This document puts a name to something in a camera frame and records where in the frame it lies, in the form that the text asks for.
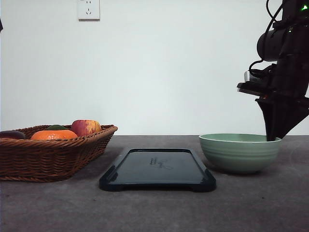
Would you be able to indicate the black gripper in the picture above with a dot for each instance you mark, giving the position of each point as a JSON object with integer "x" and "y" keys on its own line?
{"x": 284, "y": 96}

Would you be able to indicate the green ceramic bowl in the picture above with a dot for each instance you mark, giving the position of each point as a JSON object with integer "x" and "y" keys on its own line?
{"x": 239, "y": 152}

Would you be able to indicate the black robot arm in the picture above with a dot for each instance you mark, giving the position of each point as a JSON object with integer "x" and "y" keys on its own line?
{"x": 290, "y": 36}

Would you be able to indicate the brown wicker basket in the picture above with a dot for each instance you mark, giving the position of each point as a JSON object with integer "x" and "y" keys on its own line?
{"x": 51, "y": 160}

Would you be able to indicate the dark rectangular tray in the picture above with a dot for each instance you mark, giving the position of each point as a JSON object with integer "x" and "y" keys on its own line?
{"x": 158, "y": 168}

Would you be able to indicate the red yellow apple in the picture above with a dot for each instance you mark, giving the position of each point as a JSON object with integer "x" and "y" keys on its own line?
{"x": 85, "y": 127}

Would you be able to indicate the green avocado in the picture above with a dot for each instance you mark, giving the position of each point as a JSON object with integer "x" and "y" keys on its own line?
{"x": 56, "y": 127}

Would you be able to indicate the orange mandarin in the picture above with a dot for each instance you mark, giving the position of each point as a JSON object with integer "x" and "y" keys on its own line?
{"x": 53, "y": 135}

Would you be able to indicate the dark red plum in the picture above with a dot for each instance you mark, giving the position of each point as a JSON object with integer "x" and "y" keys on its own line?
{"x": 11, "y": 134}

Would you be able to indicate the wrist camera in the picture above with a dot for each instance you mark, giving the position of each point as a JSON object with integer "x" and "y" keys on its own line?
{"x": 251, "y": 74}

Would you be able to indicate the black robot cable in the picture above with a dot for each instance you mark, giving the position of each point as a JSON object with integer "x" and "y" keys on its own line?
{"x": 272, "y": 17}

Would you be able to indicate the white wall socket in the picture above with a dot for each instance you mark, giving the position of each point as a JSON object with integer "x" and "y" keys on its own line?
{"x": 88, "y": 10}

